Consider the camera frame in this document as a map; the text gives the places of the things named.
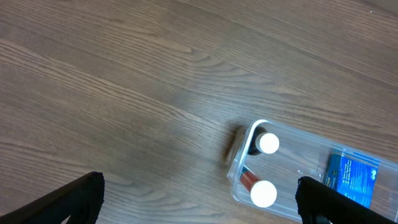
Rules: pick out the dark bottle white cap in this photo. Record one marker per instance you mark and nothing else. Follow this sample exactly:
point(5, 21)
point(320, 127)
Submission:
point(263, 142)

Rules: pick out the red bottle white cap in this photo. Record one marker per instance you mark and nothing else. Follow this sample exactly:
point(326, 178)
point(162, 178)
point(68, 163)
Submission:
point(262, 193)

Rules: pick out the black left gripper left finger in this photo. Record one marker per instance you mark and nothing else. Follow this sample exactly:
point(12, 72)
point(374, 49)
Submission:
point(77, 202)

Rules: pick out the blue box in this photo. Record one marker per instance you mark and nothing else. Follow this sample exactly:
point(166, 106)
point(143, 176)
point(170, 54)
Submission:
point(352, 175)

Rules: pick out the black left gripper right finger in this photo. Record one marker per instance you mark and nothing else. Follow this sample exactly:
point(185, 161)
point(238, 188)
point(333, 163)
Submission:
point(319, 204)

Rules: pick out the clear plastic container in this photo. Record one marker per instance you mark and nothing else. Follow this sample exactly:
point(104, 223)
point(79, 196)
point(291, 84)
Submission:
point(300, 154)

